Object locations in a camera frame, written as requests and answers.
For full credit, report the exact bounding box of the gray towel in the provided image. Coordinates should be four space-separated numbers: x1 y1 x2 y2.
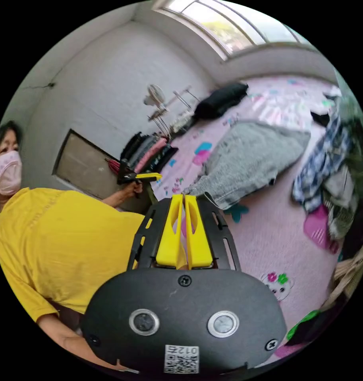
182 120 312 211

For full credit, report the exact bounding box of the white fan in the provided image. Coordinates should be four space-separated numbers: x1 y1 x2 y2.
143 84 168 120

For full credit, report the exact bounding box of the pile of clothes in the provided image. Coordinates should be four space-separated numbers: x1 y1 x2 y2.
291 86 363 255

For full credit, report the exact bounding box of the person's left hand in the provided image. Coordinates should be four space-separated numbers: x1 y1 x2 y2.
125 180 144 199

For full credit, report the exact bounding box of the window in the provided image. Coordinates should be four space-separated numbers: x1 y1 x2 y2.
153 0 312 62

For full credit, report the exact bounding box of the person's right forearm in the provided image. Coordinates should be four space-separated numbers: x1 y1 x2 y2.
37 314 140 373

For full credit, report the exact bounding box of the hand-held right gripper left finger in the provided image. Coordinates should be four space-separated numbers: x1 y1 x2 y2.
155 194 184 267

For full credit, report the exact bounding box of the person's left forearm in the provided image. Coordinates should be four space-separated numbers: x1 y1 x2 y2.
101 188 135 211

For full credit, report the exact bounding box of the black pillow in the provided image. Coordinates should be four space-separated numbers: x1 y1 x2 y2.
193 83 249 120

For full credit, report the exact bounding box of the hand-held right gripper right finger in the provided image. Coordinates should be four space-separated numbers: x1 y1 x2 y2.
184 194 214 269

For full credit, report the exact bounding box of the green and black garment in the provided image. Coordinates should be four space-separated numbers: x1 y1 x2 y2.
285 309 328 349

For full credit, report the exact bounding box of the bed with pink printed sheet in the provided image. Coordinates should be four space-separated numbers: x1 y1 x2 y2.
151 76 353 365

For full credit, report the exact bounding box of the red umbrella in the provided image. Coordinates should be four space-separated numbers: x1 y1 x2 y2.
105 158 123 174

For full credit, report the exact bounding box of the stack of folded clothes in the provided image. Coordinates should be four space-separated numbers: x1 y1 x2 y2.
120 132 180 177

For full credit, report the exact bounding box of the person's body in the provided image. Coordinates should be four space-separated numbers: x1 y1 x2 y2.
0 120 188 323

